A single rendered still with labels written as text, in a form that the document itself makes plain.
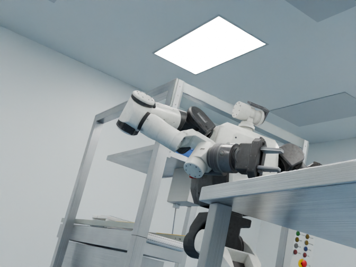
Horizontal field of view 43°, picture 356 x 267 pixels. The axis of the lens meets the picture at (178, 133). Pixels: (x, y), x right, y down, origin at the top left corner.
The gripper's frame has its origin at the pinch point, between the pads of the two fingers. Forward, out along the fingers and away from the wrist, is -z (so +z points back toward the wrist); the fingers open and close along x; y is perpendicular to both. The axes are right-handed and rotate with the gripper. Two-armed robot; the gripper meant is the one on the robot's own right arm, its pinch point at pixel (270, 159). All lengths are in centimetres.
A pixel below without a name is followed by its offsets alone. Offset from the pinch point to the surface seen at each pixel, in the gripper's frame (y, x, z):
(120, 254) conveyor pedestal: -82, 31, 118
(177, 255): -91, 25, 87
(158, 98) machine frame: -70, -57, 109
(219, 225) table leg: 24.2, 23.7, -1.9
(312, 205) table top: 32.5, 18.9, -25.1
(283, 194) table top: 39.0, 18.9, -22.0
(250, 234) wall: -518, -49, 260
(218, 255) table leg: 23.0, 29.9, -2.6
